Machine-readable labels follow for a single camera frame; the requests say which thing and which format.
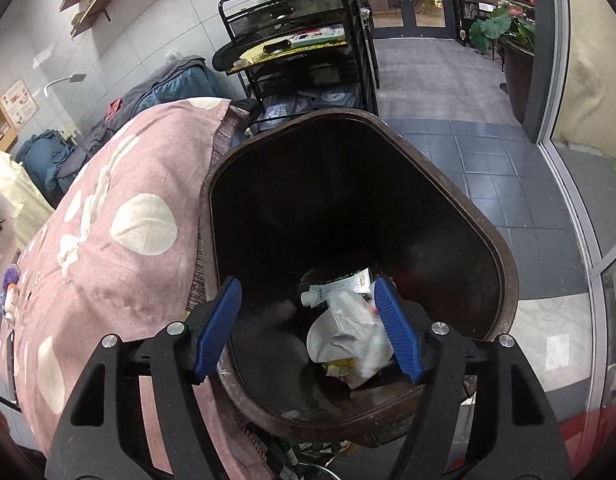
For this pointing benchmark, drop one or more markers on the black metal rack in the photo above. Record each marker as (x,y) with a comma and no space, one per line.
(358,60)

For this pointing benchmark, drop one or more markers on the wall poster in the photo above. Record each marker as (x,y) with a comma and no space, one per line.
(20,102)

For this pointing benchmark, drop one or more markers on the blue quilt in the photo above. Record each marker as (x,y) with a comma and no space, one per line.
(178,87)

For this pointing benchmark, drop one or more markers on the red cloth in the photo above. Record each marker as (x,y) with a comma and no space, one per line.
(115,109)

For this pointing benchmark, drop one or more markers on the green potted plant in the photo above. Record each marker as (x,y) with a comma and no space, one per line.
(498,25)

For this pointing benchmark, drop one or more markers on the dark plant pot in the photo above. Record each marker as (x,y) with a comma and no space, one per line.
(518,80)

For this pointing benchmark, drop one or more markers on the white wall fixture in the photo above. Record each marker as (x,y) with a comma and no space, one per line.
(63,82)

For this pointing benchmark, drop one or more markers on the purple bottle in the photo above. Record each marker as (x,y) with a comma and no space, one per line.
(11,276)

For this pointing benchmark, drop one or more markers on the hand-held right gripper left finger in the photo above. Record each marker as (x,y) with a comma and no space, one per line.
(215,330)

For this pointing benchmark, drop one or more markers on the green and white milk carton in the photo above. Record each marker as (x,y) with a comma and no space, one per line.
(338,285)

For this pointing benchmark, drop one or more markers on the orange and white bottle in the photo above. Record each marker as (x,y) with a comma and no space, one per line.
(10,305)

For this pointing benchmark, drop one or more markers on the yellow printed wrapper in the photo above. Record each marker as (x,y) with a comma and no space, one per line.
(340,366)

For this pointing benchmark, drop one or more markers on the dark blue clothing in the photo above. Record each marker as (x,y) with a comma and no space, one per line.
(43,155)

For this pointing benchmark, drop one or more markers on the white plastic bag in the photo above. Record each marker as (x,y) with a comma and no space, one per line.
(338,327)

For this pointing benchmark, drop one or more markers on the dark printed packets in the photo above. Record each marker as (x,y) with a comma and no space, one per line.
(300,102)

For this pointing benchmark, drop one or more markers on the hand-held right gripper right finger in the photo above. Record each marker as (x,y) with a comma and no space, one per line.
(398,330)

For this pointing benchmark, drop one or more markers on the brown trash bin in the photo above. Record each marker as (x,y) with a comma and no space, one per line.
(338,185)

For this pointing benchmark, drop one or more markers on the cream cloth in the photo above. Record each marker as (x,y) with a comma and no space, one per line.
(13,195)

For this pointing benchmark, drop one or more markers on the grey blanket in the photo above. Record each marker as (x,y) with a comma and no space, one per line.
(138,95)

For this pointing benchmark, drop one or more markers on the yellow green tray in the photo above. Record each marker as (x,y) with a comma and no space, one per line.
(298,42)

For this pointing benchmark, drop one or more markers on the pink dotted tablecloth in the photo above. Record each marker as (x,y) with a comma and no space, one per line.
(138,270)

